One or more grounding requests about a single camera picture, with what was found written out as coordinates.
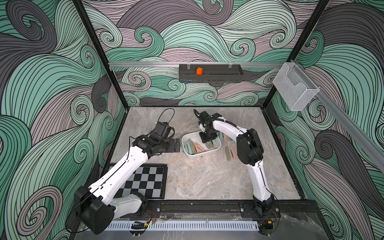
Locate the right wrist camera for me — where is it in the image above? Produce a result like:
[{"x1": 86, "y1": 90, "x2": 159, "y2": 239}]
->
[{"x1": 198, "y1": 111, "x2": 211, "y2": 126}]

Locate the pink fruit knife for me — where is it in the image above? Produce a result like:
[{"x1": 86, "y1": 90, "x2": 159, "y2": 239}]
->
[{"x1": 230, "y1": 147, "x2": 238, "y2": 161}]

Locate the olive fruit knife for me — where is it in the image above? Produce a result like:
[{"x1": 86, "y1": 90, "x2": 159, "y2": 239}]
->
[{"x1": 225, "y1": 146, "x2": 232, "y2": 161}]

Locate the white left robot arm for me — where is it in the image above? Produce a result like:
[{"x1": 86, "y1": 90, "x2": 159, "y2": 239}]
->
[{"x1": 72, "y1": 135, "x2": 181, "y2": 235}]

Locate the black white checkerboard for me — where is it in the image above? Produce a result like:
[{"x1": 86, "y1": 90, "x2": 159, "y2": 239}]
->
[{"x1": 114, "y1": 164, "x2": 168, "y2": 200}]

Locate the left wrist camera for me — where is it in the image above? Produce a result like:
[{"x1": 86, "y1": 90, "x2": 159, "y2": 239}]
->
[{"x1": 150, "y1": 122, "x2": 175, "y2": 141}]

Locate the black wall shelf tray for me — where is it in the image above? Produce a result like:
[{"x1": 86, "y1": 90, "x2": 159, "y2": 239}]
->
[{"x1": 179, "y1": 65, "x2": 244, "y2": 85}]

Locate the aluminium wall rail right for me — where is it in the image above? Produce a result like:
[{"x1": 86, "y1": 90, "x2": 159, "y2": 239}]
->
[{"x1": 290, "y1": 60, "x2": 384, "y2": 173}]

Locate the white storage box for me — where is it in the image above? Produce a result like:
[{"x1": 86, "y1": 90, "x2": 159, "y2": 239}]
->
[{"x1": 181, "y1": 131, "x2": 222, "y2": 159}]

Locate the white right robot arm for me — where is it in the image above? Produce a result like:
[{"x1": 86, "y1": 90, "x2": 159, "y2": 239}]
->
[{"x1": 194, "y1": 110, "x2": 276, "y2": 217}]

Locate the aluminium wall rail back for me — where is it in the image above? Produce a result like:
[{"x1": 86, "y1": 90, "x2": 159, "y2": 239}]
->
[{"x1": 108, "y1": 61, "x2": 284, "y2": 69}]

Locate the clear acrylic wall holder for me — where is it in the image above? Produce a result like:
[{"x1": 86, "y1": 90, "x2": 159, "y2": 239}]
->
[{"x1": 273, "y1": 62, "x2": 320, "y2": 112}]

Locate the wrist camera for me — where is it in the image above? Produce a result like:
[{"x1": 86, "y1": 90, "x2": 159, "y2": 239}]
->
[
  {"x1": 198, "y1": 111, "x2": 211, "y2": 126},
  {"x1": 150, "y1": 122, "x2": 175, "y2": 141}
]

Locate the black corner frame post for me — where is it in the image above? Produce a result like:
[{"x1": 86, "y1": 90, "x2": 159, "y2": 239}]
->
[{"x1": 73, "y1": 0, "x2": 130, "y2": 112}]

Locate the orange block on shelf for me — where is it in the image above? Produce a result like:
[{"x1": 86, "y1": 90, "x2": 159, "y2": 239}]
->
[{"x1": 196, "y1": 68, "x2": 203, "y2": 75}]

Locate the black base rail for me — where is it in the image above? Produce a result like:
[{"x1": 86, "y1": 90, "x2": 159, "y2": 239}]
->
[{"x1": 145, "y1": 200, "x2": 320, "y2": 219}]

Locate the aluminium wall rail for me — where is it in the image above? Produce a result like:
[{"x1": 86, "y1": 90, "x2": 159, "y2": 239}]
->
[
  {"x1": 108, "y1": 61, "x2": 284, "y2": 69},
  {"x1": 290, "y1": 60, "x2": 384, "y2": 173}
]

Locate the white slotted cable duct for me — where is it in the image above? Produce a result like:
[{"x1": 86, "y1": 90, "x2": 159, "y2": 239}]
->
[{"x1": 104, "y1": 220, "x2": 260, "y2": 232}]

